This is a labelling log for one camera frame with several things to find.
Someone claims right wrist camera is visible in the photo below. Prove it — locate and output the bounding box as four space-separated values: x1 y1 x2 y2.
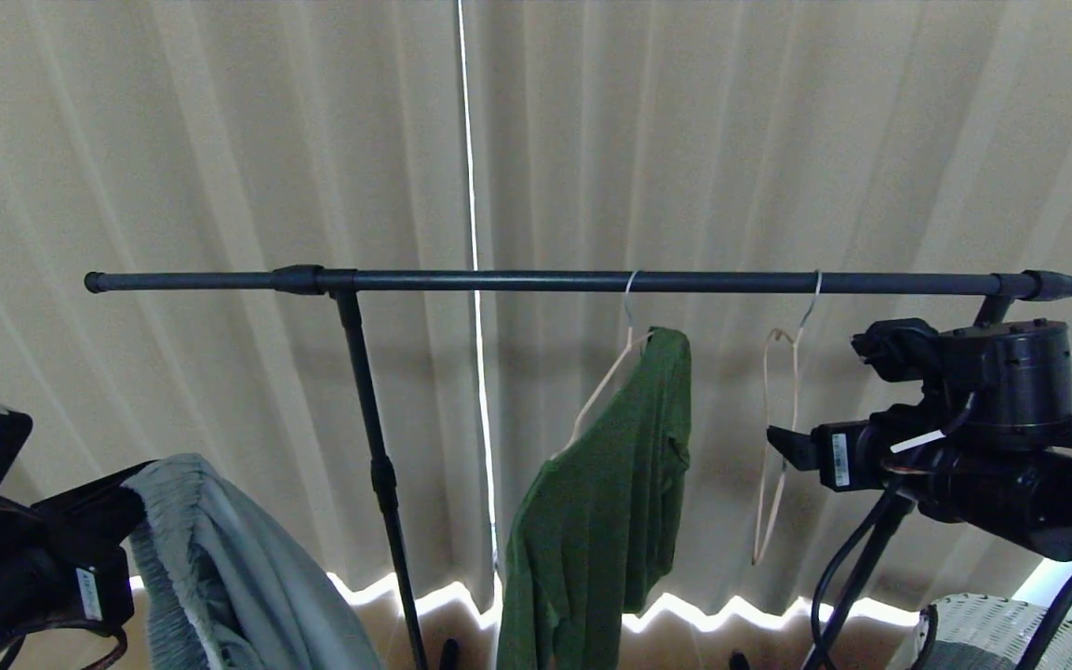
851 318 944 384

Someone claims pink clothes hanger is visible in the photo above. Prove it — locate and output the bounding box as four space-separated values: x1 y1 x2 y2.
752 270 824 567
555 270 658 462

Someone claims black clothes rack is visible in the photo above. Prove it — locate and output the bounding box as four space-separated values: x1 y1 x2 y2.
83 265 1072 670

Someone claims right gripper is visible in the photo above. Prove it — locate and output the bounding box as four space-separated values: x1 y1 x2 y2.
811 408 944 491

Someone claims beige curtain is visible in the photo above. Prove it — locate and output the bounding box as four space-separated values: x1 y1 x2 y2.
0 0 1072 634

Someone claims white laundry basket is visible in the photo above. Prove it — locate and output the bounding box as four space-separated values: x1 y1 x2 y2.
913 594 1072 670

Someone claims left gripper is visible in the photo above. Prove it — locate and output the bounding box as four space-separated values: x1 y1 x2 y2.
0 533 137 645

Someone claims green long-sleeved shirt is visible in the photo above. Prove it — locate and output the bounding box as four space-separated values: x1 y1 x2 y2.
496 326 693 670

